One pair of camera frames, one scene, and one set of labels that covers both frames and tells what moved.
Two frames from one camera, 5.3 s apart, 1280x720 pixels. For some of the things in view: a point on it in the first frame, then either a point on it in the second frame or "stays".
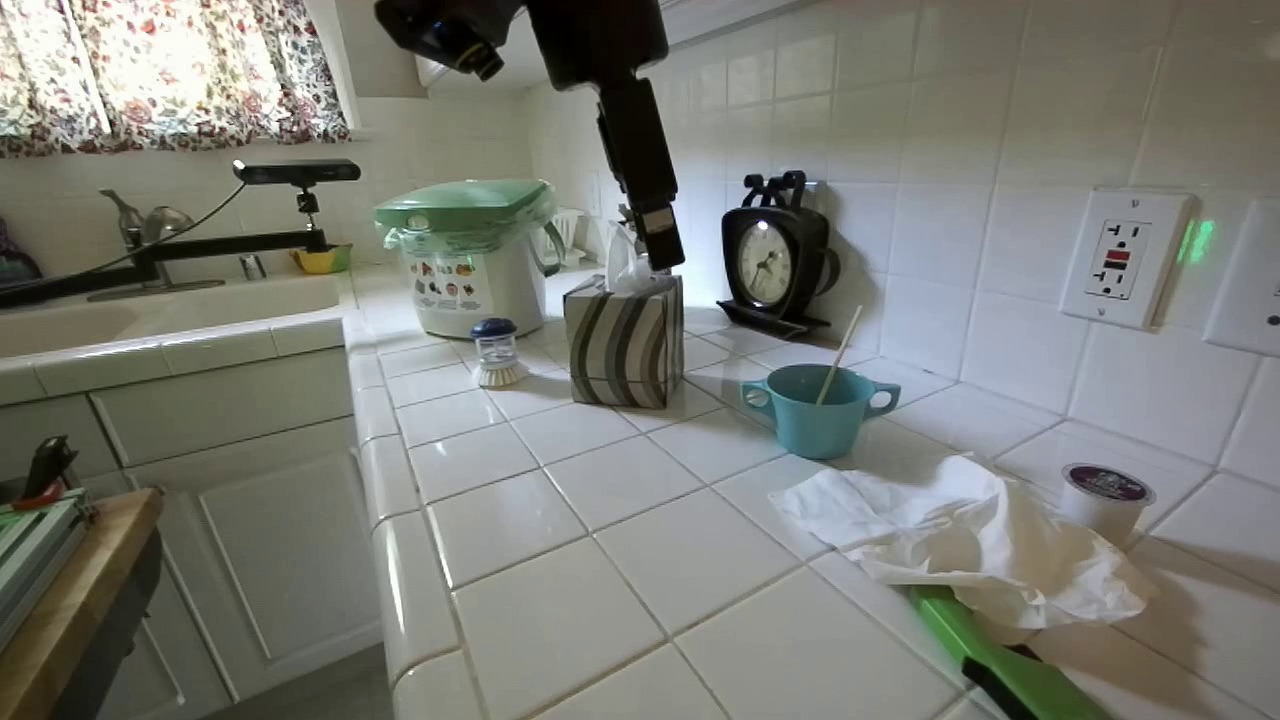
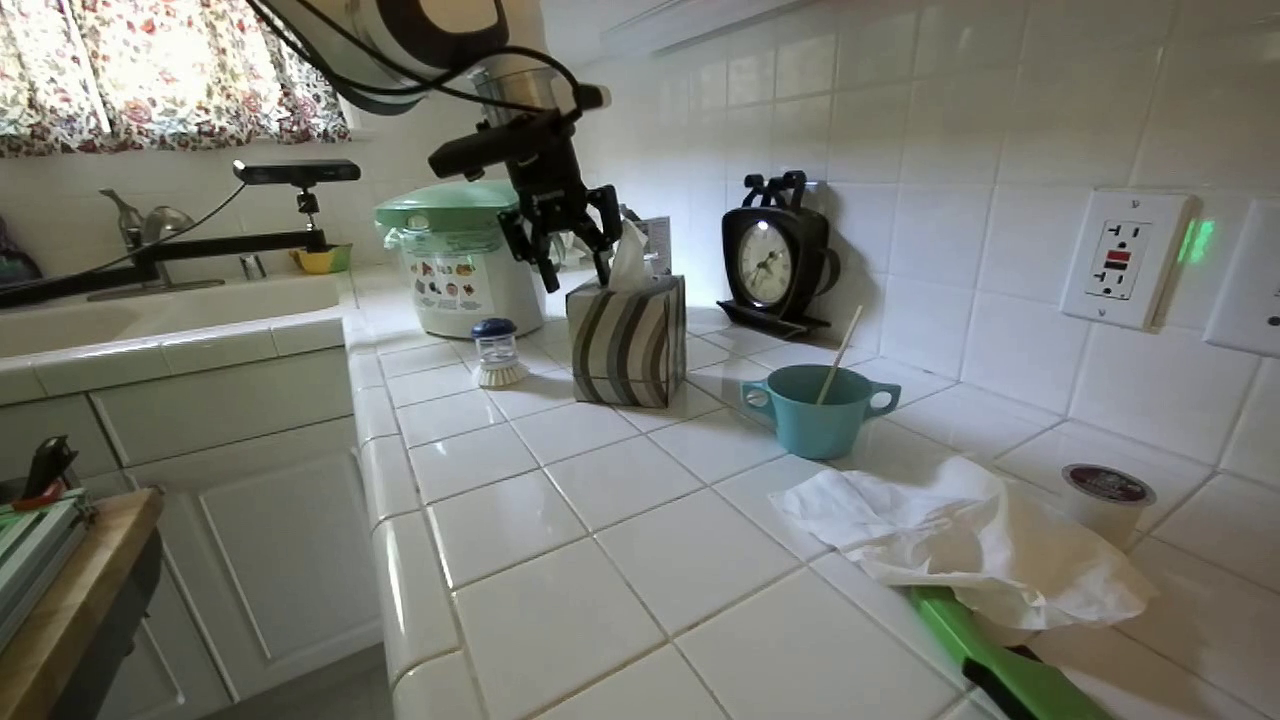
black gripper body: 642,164 -> 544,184
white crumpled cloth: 957,522 stays
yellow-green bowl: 324,261 stays
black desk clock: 777,258 stays
